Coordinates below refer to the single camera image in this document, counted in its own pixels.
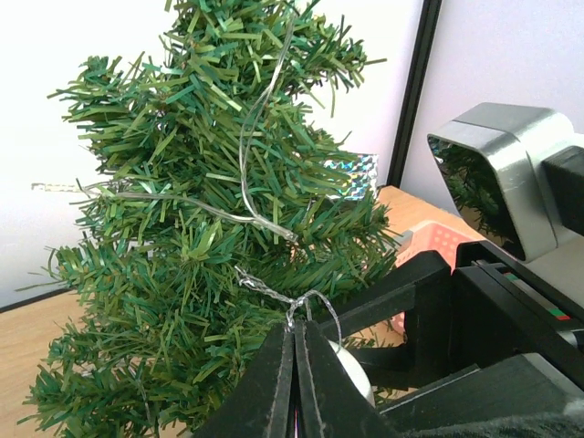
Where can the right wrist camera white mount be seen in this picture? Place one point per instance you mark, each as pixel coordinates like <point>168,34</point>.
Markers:
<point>515,174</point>

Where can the pink plastic basket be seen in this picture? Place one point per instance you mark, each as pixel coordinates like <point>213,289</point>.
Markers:
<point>431,236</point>

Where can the clear string lights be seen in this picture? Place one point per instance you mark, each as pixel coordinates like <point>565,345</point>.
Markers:
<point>155,265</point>

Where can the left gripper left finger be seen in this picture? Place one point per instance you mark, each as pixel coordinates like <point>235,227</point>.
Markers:
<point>261,404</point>

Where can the white ball ornament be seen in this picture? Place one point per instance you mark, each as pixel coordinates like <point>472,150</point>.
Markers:
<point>349,363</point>

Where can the small green christmas tree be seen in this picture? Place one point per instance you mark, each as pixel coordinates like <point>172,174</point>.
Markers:
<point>335,246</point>

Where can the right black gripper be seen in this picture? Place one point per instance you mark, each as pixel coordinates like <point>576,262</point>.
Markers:
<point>515,349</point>

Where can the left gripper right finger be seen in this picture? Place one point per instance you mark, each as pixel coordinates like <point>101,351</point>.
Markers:
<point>328,403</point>

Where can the silver gift box ornament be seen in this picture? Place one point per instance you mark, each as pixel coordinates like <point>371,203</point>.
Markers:
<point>362,173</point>

